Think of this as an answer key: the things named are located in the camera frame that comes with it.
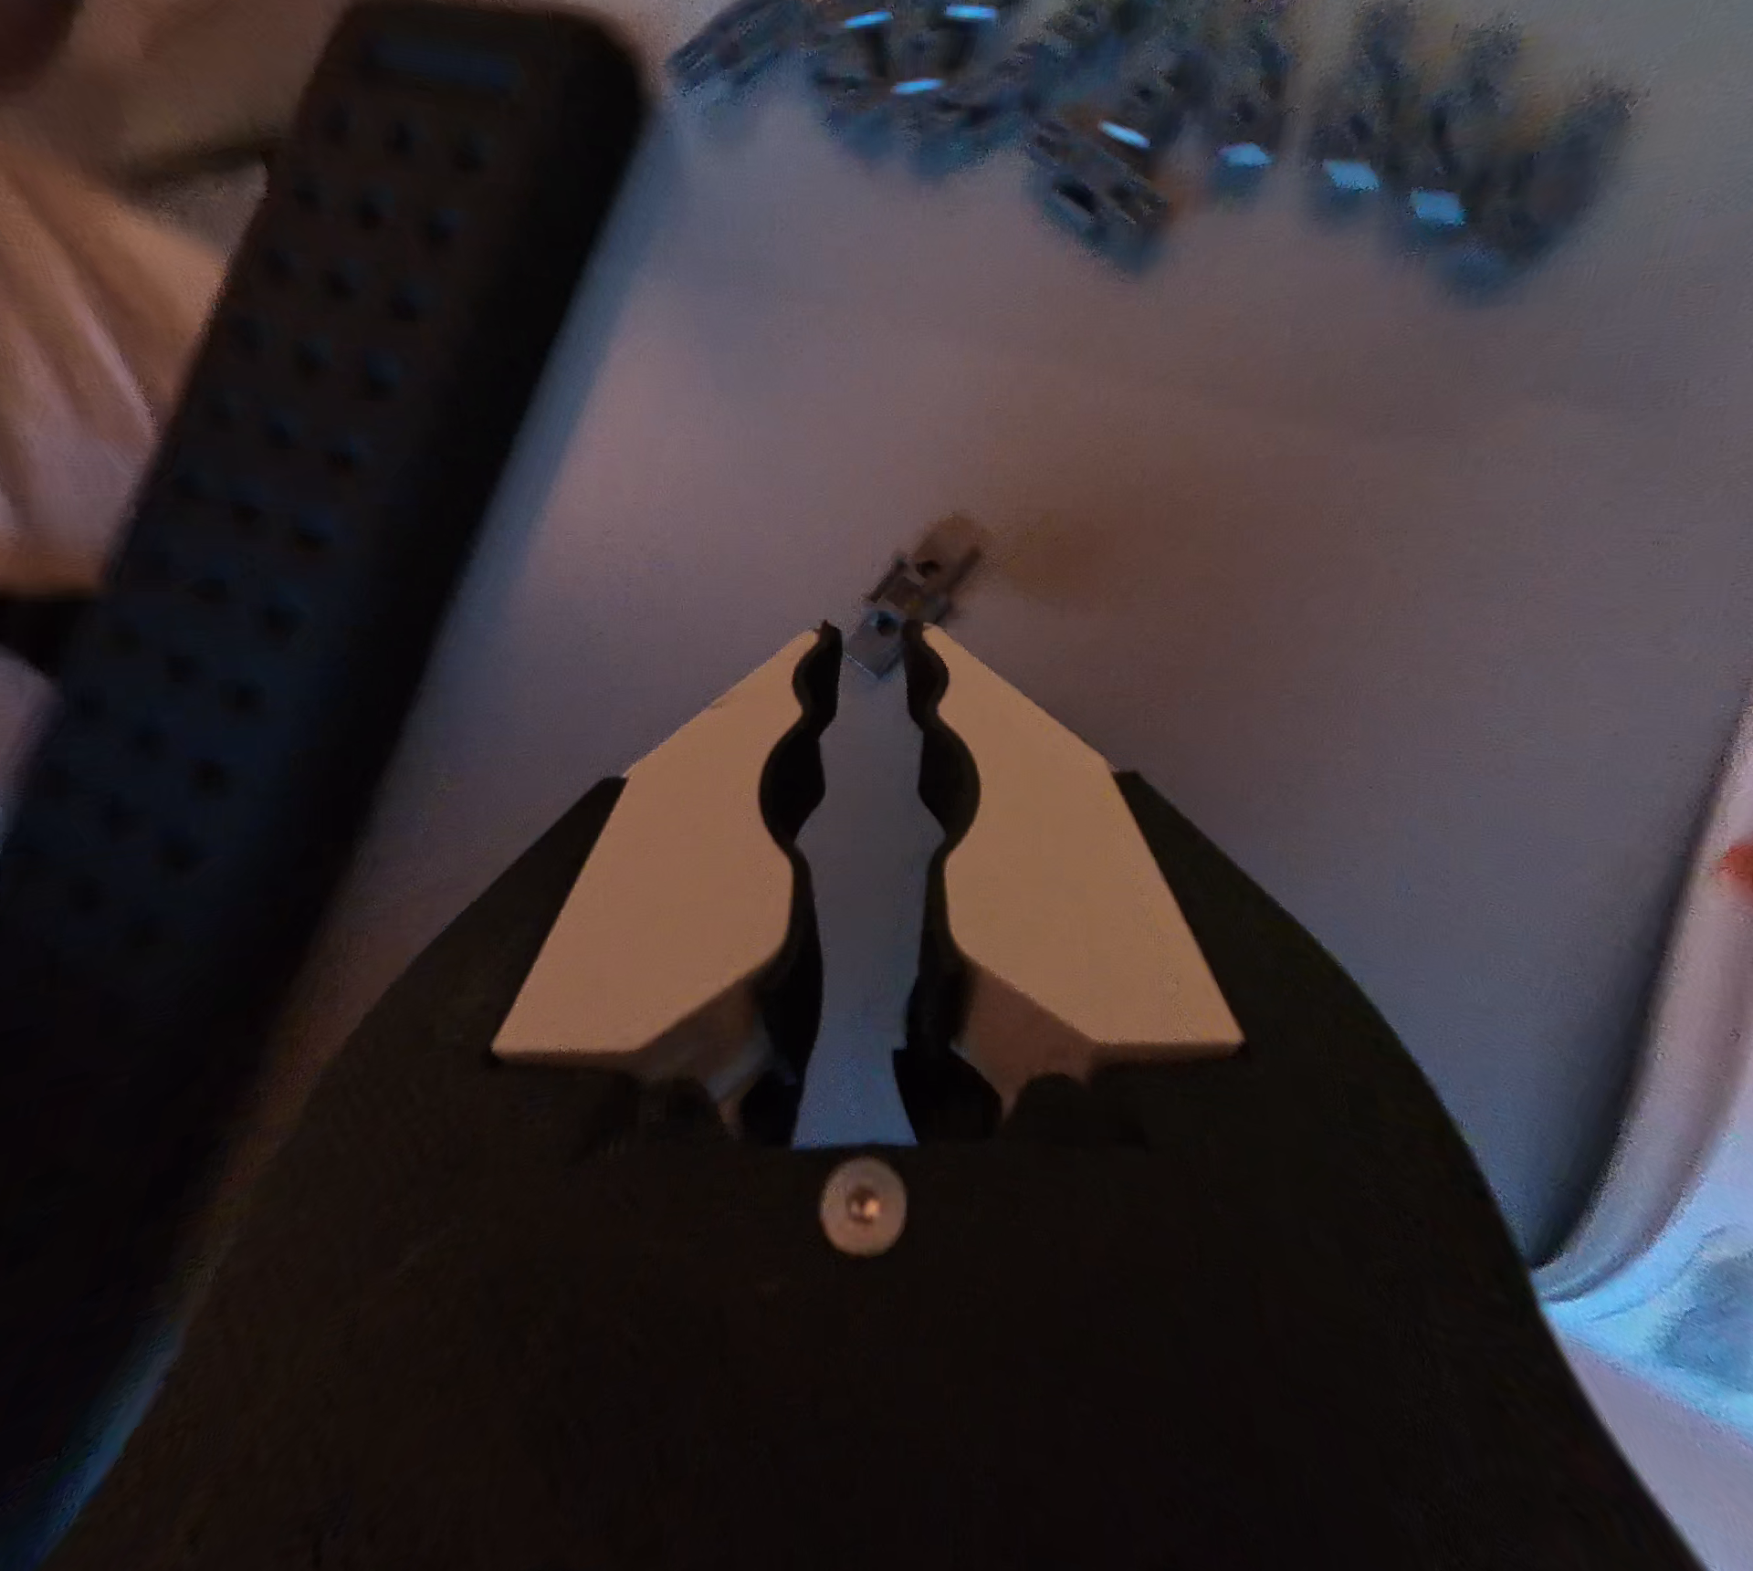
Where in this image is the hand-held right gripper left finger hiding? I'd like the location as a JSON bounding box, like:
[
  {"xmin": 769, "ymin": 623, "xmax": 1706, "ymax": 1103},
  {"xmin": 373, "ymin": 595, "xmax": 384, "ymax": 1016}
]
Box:
[{"xmin": 490, "ymin": 623, "xmax": 845, "ymax": 1141}]

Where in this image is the row of grey track links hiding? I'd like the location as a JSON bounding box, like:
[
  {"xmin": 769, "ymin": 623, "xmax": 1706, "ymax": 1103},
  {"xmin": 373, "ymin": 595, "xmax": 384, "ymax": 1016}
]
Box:
[{"xmin": 667, "ymin": 0, "xmax": 1638, "ymax": 300}]

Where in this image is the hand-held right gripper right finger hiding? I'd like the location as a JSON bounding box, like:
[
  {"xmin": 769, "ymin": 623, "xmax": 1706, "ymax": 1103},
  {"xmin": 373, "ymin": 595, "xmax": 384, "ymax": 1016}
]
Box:
[{"xmin": 896, "ymin": 623, "xmax": 1248, "ymax": 1104}]

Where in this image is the single grey track link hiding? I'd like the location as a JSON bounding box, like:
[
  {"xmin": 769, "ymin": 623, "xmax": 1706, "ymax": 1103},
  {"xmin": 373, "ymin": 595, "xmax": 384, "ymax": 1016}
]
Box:
[{"xmin": 846, "ymin": 516, "xmax": 984, "ymax": 682}]

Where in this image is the open instruction booklet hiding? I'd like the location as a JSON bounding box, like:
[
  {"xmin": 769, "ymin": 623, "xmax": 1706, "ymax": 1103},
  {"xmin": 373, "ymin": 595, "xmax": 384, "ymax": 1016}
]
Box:
[{"xmin": 1532, "ymin": 709, "xmax": 1753, "ymax": 1448}]

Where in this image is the grey desk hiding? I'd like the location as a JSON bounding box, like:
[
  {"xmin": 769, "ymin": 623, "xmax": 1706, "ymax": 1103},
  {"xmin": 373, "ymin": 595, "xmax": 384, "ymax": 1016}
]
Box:
[{"xmin": 272, "ymin": 0, "xmax": 1753, "ymax": 1313}]

